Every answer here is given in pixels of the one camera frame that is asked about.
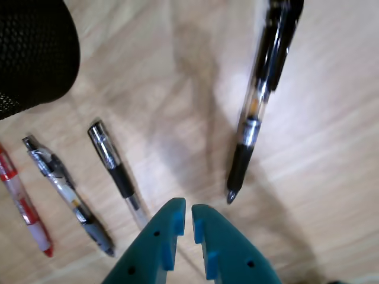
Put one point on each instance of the black retractable pen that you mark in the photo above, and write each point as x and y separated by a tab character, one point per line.
251	130

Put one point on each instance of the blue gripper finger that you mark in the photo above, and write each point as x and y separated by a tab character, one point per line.
234	254
148	251

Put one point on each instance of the grey grip clear pen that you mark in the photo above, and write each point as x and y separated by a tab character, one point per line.
68	195

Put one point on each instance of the red clear retractable pen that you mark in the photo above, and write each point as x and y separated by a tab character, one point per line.
31	217

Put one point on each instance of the black grip clear stick pen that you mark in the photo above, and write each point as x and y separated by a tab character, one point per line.
119	174

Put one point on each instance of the black mesh pen holder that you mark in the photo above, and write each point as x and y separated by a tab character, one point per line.
35	53

